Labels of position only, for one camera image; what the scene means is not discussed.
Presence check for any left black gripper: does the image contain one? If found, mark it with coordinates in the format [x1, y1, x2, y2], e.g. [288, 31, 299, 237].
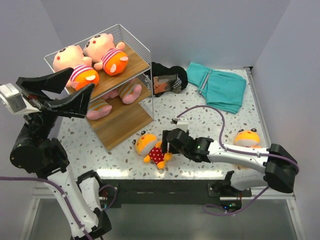
[14, 66, 93, 139]

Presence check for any yellow frog plush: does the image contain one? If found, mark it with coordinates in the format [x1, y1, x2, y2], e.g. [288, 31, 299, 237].
[233, 128, 261, 148]
[132, 130, 173, 170]

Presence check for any pink frog plush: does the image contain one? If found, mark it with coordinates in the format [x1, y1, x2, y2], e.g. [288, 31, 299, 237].
[86, 98, 112, 120]
[102, 78, 142, 105]

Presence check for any large black-haired boy plush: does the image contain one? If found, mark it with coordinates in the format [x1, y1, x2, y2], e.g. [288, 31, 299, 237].
[83, 33, 129, 76]

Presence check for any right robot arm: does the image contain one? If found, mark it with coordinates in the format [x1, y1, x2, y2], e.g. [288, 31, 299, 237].
[161, 128, 299, 197]

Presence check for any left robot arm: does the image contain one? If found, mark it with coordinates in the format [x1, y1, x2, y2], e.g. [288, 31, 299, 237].
[0, 67, 112, 240]

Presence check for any black printed garment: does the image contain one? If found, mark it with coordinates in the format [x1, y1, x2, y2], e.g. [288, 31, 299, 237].
[151, 62, 188, 97]

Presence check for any teal folded cloth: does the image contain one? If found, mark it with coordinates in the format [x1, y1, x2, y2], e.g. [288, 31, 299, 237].
[186, 62, 247, 114]

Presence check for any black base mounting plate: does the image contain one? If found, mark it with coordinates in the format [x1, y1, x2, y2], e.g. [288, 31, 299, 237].
[102, 179, 252, 208]

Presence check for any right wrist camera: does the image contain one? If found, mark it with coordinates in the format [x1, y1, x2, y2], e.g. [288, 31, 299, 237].
[171, 117, 189, 132]

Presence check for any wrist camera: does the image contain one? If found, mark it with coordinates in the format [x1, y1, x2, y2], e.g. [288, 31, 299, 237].
[0, 83, 39, 115]
[171, 117, 189, 132]

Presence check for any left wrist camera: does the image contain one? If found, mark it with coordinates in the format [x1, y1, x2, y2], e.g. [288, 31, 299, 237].
[0, 83, 39, 115]

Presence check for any white wire wooden shelf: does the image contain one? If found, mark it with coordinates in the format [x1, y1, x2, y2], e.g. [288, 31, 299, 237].
[44, 24, 154, 150]

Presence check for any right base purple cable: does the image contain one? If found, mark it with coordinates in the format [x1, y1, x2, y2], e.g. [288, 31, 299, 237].
[201, 186, 271, 216]

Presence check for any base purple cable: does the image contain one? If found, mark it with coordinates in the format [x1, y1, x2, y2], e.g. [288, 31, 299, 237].
[98, 184, 118, 211]
[201, 186, 271, 216]

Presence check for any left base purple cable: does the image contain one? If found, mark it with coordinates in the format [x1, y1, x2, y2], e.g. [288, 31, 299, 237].
[98, 184, 118, 211]

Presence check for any aluminium frame rail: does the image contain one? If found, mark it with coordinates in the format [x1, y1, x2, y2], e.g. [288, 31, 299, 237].
[243, 66, 306, 240]

